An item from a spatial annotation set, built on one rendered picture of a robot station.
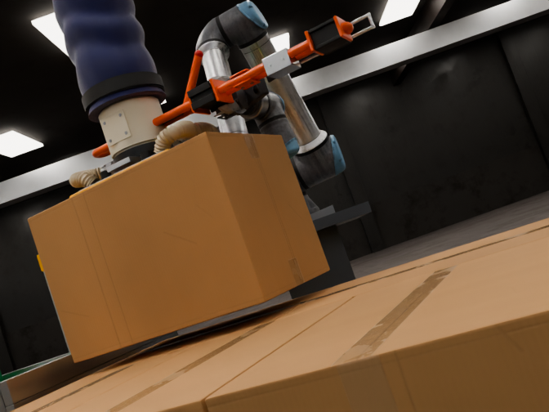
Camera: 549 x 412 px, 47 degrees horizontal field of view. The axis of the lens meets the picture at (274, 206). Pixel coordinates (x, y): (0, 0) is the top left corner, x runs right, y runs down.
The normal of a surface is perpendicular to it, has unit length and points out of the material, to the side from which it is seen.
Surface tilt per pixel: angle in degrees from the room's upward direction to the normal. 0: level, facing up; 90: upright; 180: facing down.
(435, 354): 90
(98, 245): 90
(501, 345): 90
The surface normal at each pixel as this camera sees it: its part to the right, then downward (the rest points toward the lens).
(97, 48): -0.07, -0.34
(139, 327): -0.43, 0.08
